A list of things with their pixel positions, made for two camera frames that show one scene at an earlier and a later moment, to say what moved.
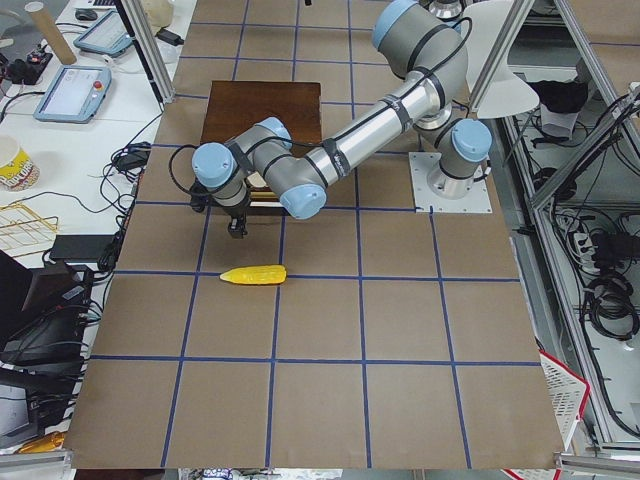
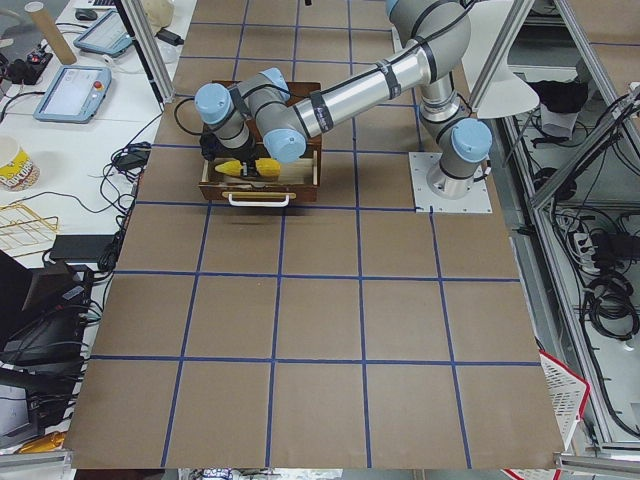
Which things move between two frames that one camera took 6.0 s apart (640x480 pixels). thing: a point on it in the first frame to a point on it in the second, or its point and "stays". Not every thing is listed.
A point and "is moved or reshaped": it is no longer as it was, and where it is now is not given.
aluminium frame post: x=153 y=49 stays
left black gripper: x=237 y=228 to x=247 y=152
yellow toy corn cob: x=270 y=274 is moved or reshaped
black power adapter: x=169 y=37 stays
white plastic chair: x=508 y=94 stays
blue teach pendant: x=74 y=94 stays
